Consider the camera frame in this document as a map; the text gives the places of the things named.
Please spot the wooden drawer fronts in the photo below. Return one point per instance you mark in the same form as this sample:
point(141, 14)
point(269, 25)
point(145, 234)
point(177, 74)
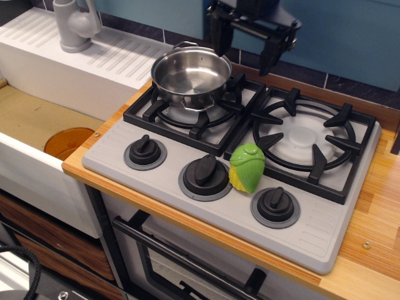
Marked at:
point(59, 247)

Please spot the black right stove knob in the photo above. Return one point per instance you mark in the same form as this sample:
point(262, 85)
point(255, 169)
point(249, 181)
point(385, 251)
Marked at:
point(275, 208)

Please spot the black left stove knob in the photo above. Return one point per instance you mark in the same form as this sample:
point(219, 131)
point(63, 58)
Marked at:
point(145, 154)

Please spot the white toy sink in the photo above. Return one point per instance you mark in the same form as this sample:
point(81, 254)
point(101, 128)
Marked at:
point(45, 90)

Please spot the black stove knob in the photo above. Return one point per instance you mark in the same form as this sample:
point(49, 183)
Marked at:
point(275, 208)
point(145, 154)
point(205, 179)

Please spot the green yellow toy corncob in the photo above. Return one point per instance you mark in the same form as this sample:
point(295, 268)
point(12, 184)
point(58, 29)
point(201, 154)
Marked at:
point(247, 165)

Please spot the orange plastic plate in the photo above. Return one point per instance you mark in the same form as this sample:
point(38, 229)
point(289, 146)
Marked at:
point(64, 143)

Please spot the black right burner grate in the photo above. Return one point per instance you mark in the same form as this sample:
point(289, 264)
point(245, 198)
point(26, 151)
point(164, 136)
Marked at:
point(320, 148)

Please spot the black burner grate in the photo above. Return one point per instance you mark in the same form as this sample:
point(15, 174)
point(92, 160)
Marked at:
point(320, 148)
point(211, 130)

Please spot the black left burner grate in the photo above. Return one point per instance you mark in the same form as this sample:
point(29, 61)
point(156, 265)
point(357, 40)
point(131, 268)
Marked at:
point(211, 130)

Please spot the oven door with black handle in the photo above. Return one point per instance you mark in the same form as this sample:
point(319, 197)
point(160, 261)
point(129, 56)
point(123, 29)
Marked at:
point(133, 228)

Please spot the black middle stove knob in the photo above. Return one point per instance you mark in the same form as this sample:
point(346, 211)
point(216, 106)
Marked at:
point(205, 179)

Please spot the stainless steel pot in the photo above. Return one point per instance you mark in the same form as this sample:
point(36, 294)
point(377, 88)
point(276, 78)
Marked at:
point(191, 77)

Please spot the grey toy stove top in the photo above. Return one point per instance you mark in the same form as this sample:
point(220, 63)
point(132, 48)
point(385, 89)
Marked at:
point(313, 241)

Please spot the grey toy faucet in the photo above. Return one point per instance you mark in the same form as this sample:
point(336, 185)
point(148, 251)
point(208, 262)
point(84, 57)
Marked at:
point(76, 28)

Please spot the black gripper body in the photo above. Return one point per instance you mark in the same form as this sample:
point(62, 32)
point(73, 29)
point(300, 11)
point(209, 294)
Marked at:
point(260, 19)

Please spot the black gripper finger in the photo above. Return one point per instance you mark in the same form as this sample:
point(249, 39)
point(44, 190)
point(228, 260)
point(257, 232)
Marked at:
point(221, 32)
point(274, 47)

